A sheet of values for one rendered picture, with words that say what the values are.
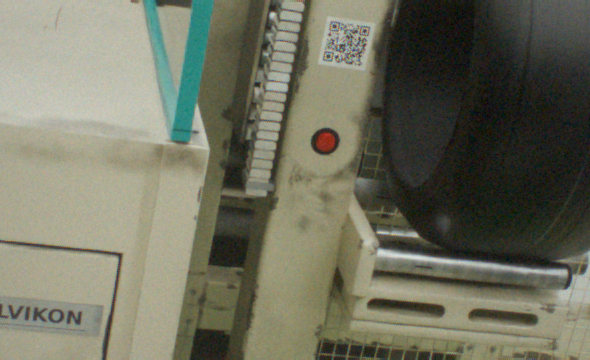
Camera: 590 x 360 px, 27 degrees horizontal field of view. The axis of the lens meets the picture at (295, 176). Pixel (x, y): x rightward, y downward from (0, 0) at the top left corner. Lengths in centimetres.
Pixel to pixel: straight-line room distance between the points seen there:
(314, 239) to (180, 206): 81
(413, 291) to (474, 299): 10
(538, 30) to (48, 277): 83
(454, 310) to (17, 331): 92
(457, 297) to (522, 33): 46
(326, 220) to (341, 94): 21
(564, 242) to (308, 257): 41
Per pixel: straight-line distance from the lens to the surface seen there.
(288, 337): 205
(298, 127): 190
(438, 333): 199
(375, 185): 219
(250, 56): 230
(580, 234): 191
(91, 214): 119
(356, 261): 189
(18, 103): 121
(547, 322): 204
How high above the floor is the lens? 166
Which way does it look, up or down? 20 degrees down
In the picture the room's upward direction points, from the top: 12 degrees clockwise
